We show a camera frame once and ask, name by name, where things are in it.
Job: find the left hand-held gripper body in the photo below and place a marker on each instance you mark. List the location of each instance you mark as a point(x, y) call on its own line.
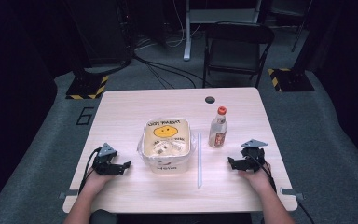
point(104, 163)

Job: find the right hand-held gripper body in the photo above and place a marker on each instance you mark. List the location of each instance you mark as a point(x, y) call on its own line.
point(254, 158)

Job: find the clear bottle with red cap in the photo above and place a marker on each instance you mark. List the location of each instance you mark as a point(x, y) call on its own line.
point(218, 130)

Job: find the white straw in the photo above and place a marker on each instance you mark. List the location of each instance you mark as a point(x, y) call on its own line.
point(199, 161)

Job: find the white bin with smiley print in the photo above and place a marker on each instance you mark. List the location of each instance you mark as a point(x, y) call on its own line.
point(167, 146)

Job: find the person's left hand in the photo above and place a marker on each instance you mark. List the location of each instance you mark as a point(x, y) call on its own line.
point(94, 180)

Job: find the person's right hand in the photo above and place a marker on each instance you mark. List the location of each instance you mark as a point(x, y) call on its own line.
point(259, 179)

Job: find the person's dark clothed knee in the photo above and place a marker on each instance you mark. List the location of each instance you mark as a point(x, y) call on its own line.
point(103, 217)

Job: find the black stand with striped base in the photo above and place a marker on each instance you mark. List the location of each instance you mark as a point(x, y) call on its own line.
point(290, 79)
point(87, 85)

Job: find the black folding chair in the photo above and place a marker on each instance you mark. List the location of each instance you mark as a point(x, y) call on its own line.
point(236, 46)

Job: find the grey table bracket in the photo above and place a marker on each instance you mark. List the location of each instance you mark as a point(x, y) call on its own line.
point(292, 193)
point(66, 194)

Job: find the white desk frame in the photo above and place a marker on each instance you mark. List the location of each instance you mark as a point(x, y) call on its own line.
point(187, 34)

